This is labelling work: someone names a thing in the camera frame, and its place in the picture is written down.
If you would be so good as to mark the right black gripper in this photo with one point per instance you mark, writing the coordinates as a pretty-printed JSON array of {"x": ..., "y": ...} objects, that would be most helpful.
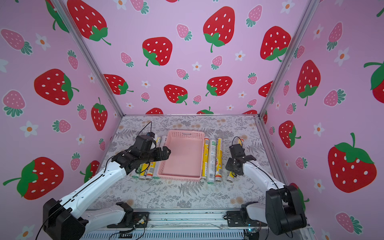
[{"x": 232, "y": 164}]

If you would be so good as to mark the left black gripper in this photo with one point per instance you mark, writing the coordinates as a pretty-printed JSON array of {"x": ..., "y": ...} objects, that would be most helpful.
[{"x": 165, "y": 155}]

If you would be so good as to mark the white green plastic wrap roll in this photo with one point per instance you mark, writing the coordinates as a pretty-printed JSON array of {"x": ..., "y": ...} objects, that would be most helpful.
[{"x": 212, "y": 162}]

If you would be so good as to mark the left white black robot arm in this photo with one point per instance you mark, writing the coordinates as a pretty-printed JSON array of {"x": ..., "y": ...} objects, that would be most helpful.
[{"x": 69, "y": 219}]

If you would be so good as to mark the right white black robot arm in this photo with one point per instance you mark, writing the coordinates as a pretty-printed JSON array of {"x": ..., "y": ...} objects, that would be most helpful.
[{"x": 283, "y": 211}]

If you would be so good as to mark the pink perforated plastic basket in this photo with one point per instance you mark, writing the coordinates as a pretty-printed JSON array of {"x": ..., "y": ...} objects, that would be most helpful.
[{"x": 186, "y": 159}]

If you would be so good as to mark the floral patterned table mat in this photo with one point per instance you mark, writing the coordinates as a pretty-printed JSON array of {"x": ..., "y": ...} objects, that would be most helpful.
[{"x": 174, "y": 194}]

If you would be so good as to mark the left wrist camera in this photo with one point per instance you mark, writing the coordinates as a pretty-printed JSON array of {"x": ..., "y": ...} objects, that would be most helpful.
[{"x": 152, "y": 135}]

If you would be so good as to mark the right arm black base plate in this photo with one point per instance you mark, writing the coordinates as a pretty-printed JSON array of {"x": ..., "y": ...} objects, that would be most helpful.
[{"x": 240, "y": 219}]

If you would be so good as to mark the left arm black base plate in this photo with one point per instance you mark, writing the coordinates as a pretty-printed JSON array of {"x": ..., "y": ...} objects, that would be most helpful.
[{"x": 132, "y": 220}]

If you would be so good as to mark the aluminium rail frame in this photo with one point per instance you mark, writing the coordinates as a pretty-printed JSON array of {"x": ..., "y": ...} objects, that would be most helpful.
[{"x": 197, "y": 224}]

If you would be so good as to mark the right aluminium corner post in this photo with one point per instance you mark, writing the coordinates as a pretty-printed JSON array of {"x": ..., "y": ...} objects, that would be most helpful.
[{"x": 301, "y": 28}]

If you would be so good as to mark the aluminium corner post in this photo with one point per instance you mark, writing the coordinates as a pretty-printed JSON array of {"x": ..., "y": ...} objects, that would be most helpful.
[
  {"x": 301, "y": 28},
  {"x": 78, "y": 38}
]

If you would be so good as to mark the left aluminium corner post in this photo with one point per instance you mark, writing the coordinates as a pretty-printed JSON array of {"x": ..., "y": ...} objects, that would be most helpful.
[{"x": 78, "y": 38}]

